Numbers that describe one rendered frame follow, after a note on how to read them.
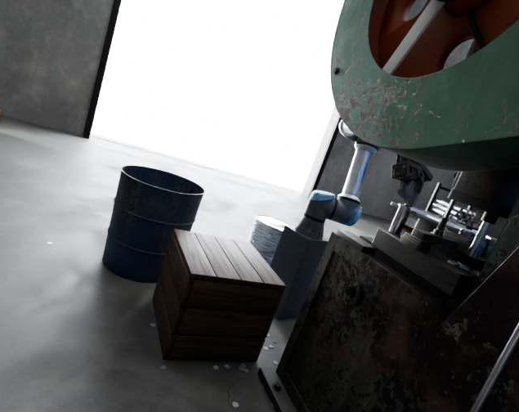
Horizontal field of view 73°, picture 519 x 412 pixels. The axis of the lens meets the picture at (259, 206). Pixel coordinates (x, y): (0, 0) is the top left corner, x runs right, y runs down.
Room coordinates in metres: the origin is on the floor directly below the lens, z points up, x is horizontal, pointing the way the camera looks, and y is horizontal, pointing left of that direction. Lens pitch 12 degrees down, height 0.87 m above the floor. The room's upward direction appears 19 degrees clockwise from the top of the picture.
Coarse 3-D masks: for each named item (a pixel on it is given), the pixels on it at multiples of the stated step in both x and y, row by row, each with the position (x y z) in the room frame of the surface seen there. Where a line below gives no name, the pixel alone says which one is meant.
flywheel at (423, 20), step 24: (384, 0) 1.13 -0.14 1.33; (408, 0) 1.07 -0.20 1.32; (432, 0) 0.89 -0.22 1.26; (456, 0) 0.84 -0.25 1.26; (480, 0) 0.82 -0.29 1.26; (504, 0) 0.79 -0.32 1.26; (384, 24) 1.11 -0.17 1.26; (408, 24) 1.02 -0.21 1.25; (432, 24) 0.94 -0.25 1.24; (456, 24) 0.87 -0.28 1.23; (480, 24) 0.82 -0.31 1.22; (504, 24) 0.77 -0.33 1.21; (384, 48) 1.07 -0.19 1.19; (408, 48) 0.91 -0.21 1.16; (432, 48) 0.91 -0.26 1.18; (408, 72) 0.95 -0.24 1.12; (432, 72) 0.88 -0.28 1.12
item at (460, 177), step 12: (456, 180) 1.12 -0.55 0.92; (468, 180) 1.06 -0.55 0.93; (480, 180) 1.03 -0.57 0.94; (492, 180) 1.00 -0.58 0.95; (504, 180) 0.98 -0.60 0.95; (516, 180) 0.99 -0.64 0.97; (468, 192) 1.04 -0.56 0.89; (480, 192) 1.01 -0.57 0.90; (492, 192) 0.98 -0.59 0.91; (504, 192) 0.99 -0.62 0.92; (516, 192) 1.01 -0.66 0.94; (504, 204) 1.00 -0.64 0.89
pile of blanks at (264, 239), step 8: (256, 224) 2.37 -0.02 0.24; (264, 224) 2.34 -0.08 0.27; (256, 232) 2.34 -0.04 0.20; (264, 232) 2.33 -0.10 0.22; (272, 232) 2.29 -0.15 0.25; (280, 232) 2.30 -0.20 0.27; (248, 240) 2.40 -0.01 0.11; (256, 240) 2.32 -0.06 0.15; (264, 240) 2.32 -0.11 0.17; (272, 240) 2.29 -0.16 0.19; (256, 248) 2.31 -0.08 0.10; (264, 248) 2.30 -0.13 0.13; (272, 248) 2.30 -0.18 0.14; (264, 256) 2.30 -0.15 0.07; (272, 256) 2.30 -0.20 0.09
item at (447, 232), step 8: (448, 232) 1.04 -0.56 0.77; (456, 232) 1.02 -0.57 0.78; (456, 240) 1.01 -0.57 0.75; (464, 240) 0.99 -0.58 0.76; (472, 240) 0.98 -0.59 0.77; (464, 248) 0.98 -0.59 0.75; (480, 248) 1.00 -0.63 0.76; (488, 248) 1.01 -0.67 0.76; (480, 256) 1.01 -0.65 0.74; (488, 256) 1.02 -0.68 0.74
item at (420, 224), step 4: (392, 204) 1.27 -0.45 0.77; (396, 204) 1.25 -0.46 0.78; (416, 216) 1.17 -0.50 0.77; (420, 220) 1.17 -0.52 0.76; (424, 220) 1.13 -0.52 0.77; (428, 220) 1.12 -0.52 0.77; (416, 224) 1.18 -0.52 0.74; (420, 224) 1.16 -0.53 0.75; (424, 224) 1.15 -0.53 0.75; (428, 224) 1.14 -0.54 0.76; (432, 224) 1.13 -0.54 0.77; (436, 224) 1.09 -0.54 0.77; (420, 228) 1.16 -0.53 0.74; (424, 228) 1.15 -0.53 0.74; (428, 228) 1.13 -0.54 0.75; (432, 228) 1.12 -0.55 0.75; (444, 228) 1.07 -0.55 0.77
